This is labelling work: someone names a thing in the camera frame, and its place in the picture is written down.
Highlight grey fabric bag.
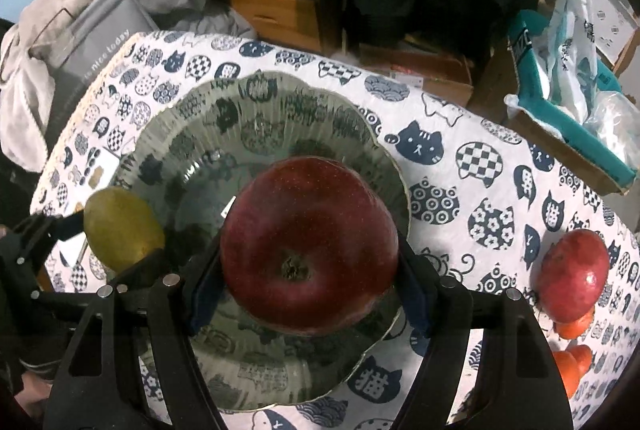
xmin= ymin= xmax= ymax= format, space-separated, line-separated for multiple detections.
xmin=45 ymin=0 xmax=161 ymax=151

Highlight scalloped glass bowl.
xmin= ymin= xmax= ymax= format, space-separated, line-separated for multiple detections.
xmin=114 ymin=71 xmax=412 ymax=412

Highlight pinkish red round fruit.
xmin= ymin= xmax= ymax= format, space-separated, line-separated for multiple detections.
xmin=537 ymin=229 xmax=612 ymax=323

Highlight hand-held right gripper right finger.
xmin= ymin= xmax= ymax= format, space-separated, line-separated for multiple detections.
xmin=395 ymin=235 xmax=576 ymax=430

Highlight teal basket with packets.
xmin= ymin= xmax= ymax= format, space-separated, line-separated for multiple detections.
xmin=504 ymin=10 xmax=637 ymax=197

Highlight dark red apple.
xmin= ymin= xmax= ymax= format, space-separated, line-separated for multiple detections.
xmin=219 ymin=156 xmax=401 ymax=337

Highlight cat print tablecloth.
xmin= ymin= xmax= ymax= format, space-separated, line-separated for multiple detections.
xmin=30 ymin=30 xmax=640 ymax=430

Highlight clear plastic bag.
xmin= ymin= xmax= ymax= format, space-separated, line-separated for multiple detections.
xmin=584 ymin=91 xmax=640 ymax=167

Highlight orange tangerine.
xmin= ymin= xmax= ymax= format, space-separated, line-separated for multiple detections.
xmin=552 ymin=344 xmax=594 ymax=400
xmin=554 ymin=307 xmax=597 ymax=341

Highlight white printed plastic bags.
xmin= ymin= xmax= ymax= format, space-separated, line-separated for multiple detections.
xmin=536 ymin=0 xmax=602 ymax=122

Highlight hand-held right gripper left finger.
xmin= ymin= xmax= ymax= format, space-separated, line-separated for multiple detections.
xmin=42 ymin=232 xmax=236 ymax=430

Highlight white printed box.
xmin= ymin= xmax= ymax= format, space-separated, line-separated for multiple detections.
xmin=594 ymin=0 xmax=640 ymax=72

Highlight wooden drawer unit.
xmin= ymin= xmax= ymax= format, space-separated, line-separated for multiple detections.
xmin=229 ymin=0 xmax=346 ymax=56

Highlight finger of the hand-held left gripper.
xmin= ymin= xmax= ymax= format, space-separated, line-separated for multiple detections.
xmin=7 ymin=210 xmax=88 ymax=272
xmin=25 ymin=249 xmax=172 ymax=312

